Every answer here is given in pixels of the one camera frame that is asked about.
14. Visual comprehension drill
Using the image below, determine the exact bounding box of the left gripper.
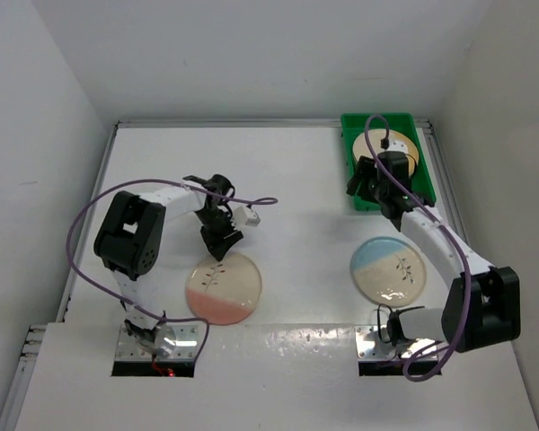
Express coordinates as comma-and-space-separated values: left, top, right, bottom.
195, 208, 243, 261

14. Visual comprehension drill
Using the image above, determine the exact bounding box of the yellow cream plate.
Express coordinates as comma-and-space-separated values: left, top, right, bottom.
352, 128, 419, 179

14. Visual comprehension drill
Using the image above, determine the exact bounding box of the pink cream plate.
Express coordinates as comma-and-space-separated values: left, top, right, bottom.
185, 252, 262, 326

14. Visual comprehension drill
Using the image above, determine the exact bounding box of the blue cream plate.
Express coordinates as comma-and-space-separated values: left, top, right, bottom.
349, 236, 427, 308

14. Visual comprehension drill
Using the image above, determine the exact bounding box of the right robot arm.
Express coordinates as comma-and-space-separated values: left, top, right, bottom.
347, 151, 521, 353

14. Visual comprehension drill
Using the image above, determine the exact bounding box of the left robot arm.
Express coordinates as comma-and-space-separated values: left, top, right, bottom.
93, 174, 243, 349

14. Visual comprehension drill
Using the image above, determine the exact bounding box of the green plastic bin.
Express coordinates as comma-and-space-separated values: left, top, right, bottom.
340, 112, 437, 201

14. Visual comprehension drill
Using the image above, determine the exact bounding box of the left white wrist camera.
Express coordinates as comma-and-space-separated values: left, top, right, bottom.
233, 206, 261, 227

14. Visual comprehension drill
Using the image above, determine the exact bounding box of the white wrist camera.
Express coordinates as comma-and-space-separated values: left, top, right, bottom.
233, 206, 261, 227
388, 139, 410, 154

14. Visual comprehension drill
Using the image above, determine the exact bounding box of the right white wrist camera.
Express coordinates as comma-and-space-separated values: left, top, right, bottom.
388, 139, 410, 154

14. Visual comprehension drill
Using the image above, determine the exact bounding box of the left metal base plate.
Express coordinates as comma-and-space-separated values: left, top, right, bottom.
114, 324, 198, 362

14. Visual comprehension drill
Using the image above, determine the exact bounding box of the metal base plate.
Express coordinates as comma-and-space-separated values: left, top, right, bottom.
114, 324, 198, 362
354, 325, 440, 362

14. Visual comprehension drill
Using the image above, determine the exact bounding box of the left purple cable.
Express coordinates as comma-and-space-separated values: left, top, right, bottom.
66, 179, 278, 365

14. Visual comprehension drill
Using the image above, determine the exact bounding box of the black cable at right base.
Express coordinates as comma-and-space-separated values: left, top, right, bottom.
375, 303, 428, 347

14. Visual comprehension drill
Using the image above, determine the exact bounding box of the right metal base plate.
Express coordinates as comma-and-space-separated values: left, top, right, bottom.
354, 325, 440, 362

